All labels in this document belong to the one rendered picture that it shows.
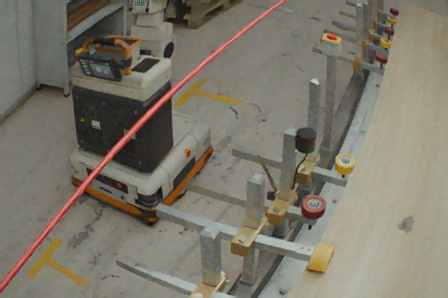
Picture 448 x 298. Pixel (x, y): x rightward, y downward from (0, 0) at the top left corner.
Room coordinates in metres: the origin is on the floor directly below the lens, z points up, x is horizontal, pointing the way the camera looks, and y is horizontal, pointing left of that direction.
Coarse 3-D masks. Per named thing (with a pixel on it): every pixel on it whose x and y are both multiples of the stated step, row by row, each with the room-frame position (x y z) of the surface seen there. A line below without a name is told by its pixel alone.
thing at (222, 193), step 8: (192, 184) 1.42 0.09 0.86; (200, 184) 1.42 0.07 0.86; (208, 184) 1.42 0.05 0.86; (200, 192) 1.41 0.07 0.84; (208, 192) 1.40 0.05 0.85; (216, 192) 1.39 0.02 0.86; (224, 192) 1.38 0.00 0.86; (232, 192) 1.38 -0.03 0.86; (240, 192) 1.38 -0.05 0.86; (224, 200) 1.38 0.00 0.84; (232, 200) 1.36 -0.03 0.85; (240, 200) 1.35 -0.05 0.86; (264, 208) 1.32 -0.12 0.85; (288, 208) 1.30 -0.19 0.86; (296, 208) 1.30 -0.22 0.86; (288, 216) 1.29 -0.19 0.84; (296, 216) 1.27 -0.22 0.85; (312, 224) 1.25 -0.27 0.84
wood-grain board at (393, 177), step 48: (432, 48) 2.65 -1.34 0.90; (384, 96) 1.94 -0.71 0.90; (432, 96) 1.99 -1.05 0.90; (384, 144) 1.58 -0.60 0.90; (432, 144) 1.58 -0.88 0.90; (384, 192) 1.30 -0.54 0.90; (432, 192) 1.27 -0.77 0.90; (336, 240) 1.09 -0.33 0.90; (384, 240) 1.06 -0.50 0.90; (432, 240) 1.02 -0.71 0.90; (336, 288) 0.89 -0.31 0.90; (384, 288) 0.85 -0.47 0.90; (432, 288) 0.80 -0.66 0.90
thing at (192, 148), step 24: (192, 120) 2.65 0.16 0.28; (192, 144) 2.47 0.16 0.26; (72, 168) 2.33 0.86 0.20; (120, 168) 2.23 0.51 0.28; (168, 168) 2.26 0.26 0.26; (192, 168) 2.44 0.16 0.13; (96, 192) 2.24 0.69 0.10; (120, 192) 2.16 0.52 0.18; (144, 192) 2.10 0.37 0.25; (168, 192) 2.22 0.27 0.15; (144, 216) 2.10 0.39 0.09
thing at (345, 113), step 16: (352, 80) 2.42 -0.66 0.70; (352, 96) 2.25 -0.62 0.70; (336, 112) 2.10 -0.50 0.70; (352, 112) 2.12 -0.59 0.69; (336, 128) 1.97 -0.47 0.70; (320, 144) 1.86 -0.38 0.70; (336, 144) 1.85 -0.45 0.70; (320, 160) 1.75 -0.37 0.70; (304, 192) 1.56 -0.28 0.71; (320, 192) 1.63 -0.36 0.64; (288, 224) 1.40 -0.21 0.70; (288, 240) 1.32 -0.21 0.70; (272, 256) 1.24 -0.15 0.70; (272, 272) 1.20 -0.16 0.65; (240, 288) 1.09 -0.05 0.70; (256, 288) 1.09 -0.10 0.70
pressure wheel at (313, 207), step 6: (306, 198) 1.29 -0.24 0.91; (312, 198) 1.29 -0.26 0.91; (318, 198) 1.29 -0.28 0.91; (306, 204) 1.26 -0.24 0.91; (312, 204) 1.26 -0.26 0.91; (318, 204) 1.26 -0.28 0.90; (324, 204) 1.26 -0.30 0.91; (306, 210) 1.24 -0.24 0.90; (312, 210) 1.23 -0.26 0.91; (318, 210) 1.23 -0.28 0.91; (324, 210) 1.24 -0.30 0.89; (306, 216) 1.24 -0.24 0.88; (312, 216) 1.23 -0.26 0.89; (318, 216) 1.23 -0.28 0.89
